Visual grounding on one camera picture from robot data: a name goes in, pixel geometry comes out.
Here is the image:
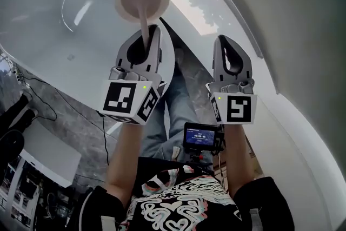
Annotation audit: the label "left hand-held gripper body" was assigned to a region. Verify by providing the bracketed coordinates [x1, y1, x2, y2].
[98, 66, 167, 126]

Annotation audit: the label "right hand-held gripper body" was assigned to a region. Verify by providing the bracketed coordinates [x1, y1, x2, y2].
[205, 78, 259, 126]

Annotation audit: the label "white oval bathtub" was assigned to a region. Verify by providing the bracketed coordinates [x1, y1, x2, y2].
[0, 0, 175, 113]

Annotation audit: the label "person's left forearm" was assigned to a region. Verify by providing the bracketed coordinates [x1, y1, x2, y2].
[104, 121, 145, 198]

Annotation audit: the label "person's right forearm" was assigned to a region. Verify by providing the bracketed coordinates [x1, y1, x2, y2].
[223, 123, 256, 195]

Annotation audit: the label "small black chest monitor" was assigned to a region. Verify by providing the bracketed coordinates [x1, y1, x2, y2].
[183, 122, 224, 156]

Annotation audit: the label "person's blue jeans legs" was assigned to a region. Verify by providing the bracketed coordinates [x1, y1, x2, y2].
[139, 72, 217, 171]

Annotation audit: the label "white table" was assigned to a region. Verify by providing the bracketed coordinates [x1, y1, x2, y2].
[20, 116, 82, 188]

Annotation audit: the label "white power strip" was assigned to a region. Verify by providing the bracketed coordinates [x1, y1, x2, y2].
[11, 66, 24, 84]

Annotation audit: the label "person's black patterned shirt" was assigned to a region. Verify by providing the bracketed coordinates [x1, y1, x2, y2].
[66, 162, 295, 231]

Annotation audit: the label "black floor cable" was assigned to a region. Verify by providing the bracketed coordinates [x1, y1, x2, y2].
[16, 72, 109, 166]

